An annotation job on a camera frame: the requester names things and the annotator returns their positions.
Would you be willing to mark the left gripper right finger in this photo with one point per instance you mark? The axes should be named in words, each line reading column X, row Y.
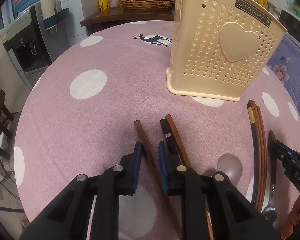
column 232, row 215

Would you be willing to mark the reddish brown wooden chopstick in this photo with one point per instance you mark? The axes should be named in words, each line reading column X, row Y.
column 186, row 162

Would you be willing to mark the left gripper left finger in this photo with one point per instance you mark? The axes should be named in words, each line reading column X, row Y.
column 88, row 207

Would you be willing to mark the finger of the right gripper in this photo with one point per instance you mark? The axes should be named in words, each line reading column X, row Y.
column 281, row 151

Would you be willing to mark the dark wooden chopstick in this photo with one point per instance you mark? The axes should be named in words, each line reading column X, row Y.
column 260, row 154

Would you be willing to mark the white microwave oven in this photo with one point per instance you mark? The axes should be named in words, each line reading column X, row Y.
column 291, row 23

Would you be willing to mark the person's right hand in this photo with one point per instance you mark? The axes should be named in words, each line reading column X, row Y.
column 292, row 220

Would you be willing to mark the dark wooden side table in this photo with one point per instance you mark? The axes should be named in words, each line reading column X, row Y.
column 116, row 16

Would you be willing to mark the grey water dispenser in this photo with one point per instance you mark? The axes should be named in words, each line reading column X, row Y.
column 31, row 47

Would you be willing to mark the matte grey spoon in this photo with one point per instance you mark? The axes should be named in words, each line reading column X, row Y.
column 230, row 165

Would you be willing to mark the black chopstick silver band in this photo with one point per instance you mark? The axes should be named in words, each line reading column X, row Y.
column 171, row 145

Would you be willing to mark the paper cup stack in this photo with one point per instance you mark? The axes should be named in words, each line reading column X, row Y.
column 48, row 8

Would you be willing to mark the pink polka dot tablecloth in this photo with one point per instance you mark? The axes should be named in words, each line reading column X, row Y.
column 79, row 116

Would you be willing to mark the purple floral cloth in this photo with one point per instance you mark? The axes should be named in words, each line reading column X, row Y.
column 292, row 75

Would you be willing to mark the black chopstick gold band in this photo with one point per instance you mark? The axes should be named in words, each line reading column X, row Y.
column 254, row 133

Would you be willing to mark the cream plastic utensil holder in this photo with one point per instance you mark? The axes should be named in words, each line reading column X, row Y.
column 220, row 46

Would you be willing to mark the yellow mug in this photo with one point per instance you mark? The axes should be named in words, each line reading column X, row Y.
column 103, row 5

